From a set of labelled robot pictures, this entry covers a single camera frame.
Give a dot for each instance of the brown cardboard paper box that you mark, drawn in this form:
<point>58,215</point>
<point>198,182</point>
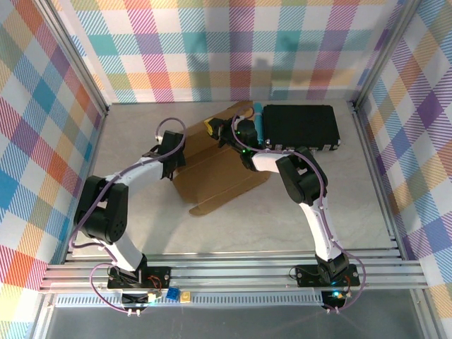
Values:
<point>212,176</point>

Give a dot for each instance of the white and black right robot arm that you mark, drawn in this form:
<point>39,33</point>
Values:
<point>318,219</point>

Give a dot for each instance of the light blue marker pen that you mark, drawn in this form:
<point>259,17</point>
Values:
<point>258,121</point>

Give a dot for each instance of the black hard case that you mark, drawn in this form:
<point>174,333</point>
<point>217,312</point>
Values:
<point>303,127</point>

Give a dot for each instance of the blue connector block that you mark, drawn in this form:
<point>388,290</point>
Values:
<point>173,294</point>

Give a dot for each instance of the yellow connector block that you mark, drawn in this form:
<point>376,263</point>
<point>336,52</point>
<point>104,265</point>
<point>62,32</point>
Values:
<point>185,297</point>

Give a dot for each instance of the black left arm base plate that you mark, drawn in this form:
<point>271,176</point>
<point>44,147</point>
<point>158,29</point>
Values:
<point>157,277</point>

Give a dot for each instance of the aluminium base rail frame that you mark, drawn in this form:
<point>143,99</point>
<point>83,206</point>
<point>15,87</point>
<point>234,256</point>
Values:
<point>247,272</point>

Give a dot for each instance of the aluminium side rail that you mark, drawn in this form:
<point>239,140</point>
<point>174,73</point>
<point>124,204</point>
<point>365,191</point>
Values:
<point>374,169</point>

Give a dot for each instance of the aluminium frame post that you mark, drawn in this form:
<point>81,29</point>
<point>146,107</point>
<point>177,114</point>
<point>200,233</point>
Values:
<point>385,53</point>
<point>74,56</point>

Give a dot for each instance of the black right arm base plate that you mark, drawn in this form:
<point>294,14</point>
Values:
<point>307,273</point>

